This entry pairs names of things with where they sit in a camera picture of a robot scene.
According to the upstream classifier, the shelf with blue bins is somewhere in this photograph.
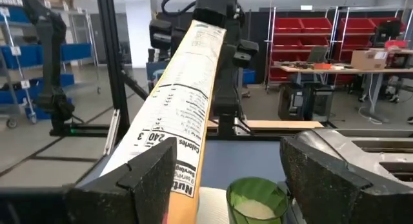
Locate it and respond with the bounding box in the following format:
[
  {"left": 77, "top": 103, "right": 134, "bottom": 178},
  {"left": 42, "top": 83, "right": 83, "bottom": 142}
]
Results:
[{"left": 0, "top": 0, "right": 101, "bottom": 128}]

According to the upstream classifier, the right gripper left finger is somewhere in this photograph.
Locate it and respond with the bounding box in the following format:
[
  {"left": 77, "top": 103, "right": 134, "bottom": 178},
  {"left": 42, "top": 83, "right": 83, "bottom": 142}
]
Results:
[{"left": 65, "top": 137, "right": 178, "bottom": 224}]

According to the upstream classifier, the shelf with red bins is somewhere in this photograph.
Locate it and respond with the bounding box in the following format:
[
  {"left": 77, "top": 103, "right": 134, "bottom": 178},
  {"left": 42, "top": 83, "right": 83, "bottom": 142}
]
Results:
[{"left": 264, "top": 6, "right": 413, "bottom": 87}]

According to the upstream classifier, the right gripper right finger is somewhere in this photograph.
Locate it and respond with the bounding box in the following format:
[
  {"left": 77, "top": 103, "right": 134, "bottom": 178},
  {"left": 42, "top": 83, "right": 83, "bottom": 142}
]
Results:
[{"left": 279, "top": 136, "right": 413, "bottom": 224}]

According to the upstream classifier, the cardboard box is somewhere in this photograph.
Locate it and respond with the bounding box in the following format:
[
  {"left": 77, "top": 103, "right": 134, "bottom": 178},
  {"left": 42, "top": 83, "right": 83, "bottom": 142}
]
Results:
[{"left": 350, "top": 48, "right": 388, "bottom": 71}]

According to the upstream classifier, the black aluminium table frame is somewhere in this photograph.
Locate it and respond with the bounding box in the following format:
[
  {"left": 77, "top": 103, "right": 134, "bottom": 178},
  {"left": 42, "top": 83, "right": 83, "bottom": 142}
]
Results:
[{"left": 48, "top": 0, "right": 413, "bottom": 144}]

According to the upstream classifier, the white round placemat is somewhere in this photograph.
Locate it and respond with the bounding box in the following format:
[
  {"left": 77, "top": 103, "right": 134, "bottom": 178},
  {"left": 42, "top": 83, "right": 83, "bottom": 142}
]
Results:
[{"left": 196, "top": 187, "right": 230, "bottom": 224}]

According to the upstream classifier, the black computer tower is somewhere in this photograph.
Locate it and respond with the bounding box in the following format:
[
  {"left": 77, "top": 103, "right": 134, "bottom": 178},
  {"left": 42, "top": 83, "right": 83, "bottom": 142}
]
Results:
[{"left": 277, "top": 81, "right": 335, "bottom": 122}]

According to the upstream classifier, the blue cabinet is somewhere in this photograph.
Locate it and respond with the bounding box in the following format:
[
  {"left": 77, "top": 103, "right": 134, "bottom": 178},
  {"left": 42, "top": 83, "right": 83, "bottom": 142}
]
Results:
[{"left": 146, "top": 60, "right": 169, "bottom": 92}]

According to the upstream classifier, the purple raisin cereal box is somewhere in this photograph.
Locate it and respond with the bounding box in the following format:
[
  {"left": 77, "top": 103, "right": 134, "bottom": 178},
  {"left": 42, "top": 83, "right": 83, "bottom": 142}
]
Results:
[{"left": 99, "top": 19, "right": 227, "bottom": 224}]

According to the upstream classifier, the silver four-slot toaster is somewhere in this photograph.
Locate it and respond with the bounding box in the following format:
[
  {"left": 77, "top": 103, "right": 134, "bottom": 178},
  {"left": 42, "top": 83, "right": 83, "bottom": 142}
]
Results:
[{"left": 293, "top": 128, "right": 413, "bottom": 190}]

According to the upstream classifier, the silver metal bracket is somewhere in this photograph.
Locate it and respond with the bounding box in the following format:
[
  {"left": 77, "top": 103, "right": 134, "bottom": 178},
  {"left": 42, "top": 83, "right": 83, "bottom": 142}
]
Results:
[{"left": 103, "top": 108, "right": 121, "bottom": 156}]

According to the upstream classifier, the wooden workbench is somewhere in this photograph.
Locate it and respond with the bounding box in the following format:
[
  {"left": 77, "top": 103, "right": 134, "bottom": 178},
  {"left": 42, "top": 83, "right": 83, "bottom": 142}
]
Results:
[{"left": 278, "top": 63, "right": 413, "bottom": 123}]

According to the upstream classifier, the green faceted plastic cup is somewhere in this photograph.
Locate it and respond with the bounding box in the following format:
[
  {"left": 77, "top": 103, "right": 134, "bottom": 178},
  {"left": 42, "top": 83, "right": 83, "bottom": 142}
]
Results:
[{"left": 225, "top": 177, "right": 290, "bottom": 224}]

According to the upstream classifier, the light wooden side board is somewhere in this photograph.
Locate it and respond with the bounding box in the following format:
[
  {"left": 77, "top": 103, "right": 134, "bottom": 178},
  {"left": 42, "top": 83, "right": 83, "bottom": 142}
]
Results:
[{"left": 206, "top": 119, "right": 325, "bottom": 130}]

